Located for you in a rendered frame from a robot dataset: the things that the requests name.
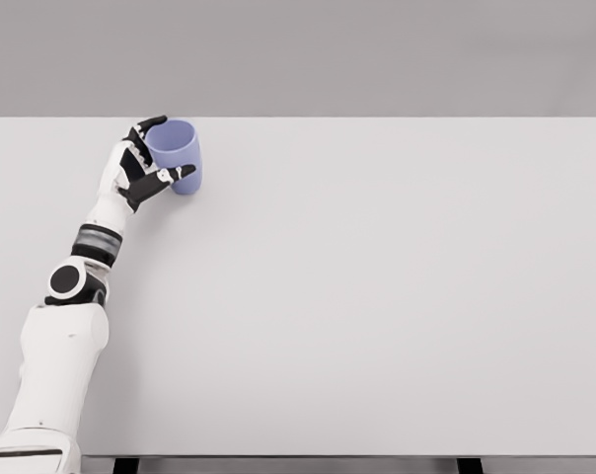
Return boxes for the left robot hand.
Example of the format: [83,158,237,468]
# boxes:
[97,115,197,215]

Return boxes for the light purple cup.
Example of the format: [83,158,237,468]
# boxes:
[144,119,203,196]

